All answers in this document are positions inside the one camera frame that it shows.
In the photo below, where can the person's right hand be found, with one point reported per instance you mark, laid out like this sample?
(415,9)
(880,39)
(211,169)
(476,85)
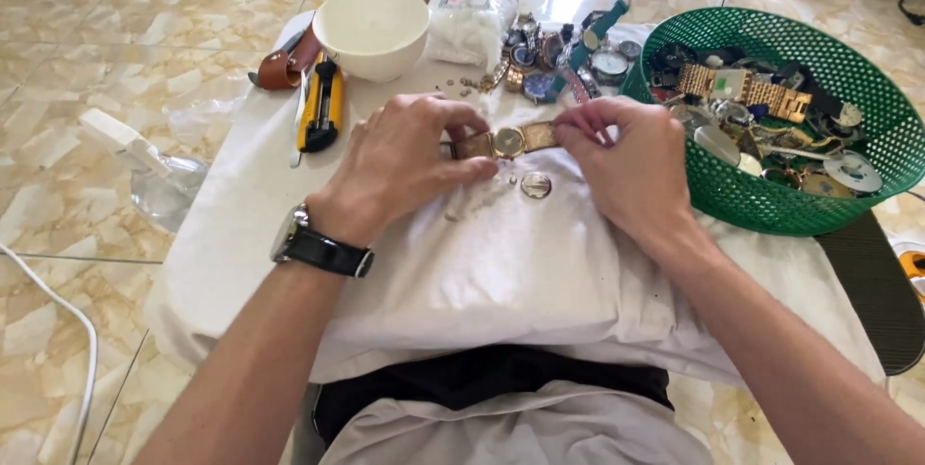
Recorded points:
(639,176)

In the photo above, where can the person's left hand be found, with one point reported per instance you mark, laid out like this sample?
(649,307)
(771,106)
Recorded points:
(390,168)

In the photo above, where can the green plastic mesh basket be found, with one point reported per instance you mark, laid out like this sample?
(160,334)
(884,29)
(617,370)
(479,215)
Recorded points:
(722,190)

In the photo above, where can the yellow black utility knife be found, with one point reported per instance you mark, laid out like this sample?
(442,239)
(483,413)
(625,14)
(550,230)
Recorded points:
(321,107)

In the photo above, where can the round silver watch back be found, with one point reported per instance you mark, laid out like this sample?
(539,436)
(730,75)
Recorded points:
(535,185)

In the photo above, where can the white slim tweezers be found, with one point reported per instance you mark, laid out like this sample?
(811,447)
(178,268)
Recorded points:
(298,118)

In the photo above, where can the group of tiny metal parts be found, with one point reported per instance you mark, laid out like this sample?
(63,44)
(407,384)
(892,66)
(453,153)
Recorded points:
(466,84)

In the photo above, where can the white bowl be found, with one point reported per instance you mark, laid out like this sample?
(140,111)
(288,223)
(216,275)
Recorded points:
(372,31)

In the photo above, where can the pile of assorted watches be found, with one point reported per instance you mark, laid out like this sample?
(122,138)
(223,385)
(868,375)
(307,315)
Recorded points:
(556,64)

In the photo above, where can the white cloth pillow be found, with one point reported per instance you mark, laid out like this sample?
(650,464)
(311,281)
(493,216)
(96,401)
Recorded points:
(491,277)

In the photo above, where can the heap of watch parts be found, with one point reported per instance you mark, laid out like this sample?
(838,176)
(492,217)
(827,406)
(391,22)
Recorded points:
(788,140)

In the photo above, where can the clear bag of cotton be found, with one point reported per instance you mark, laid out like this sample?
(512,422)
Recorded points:
(470,9)

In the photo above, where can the clear plastic bag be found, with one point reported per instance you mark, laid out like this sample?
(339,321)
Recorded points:
(206,114)

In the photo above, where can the person's black trousers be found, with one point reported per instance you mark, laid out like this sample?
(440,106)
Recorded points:
(477,378)

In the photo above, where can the clear bottle with white pump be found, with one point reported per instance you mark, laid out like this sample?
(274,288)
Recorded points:
(155,176)

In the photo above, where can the black textured mat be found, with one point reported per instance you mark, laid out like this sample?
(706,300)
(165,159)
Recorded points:
(878,291)

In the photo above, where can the person's white shirt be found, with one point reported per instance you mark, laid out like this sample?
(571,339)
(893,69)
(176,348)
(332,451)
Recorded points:
(506,425)

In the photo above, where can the orange white object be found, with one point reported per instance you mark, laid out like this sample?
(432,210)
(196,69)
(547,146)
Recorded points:
(914,266)

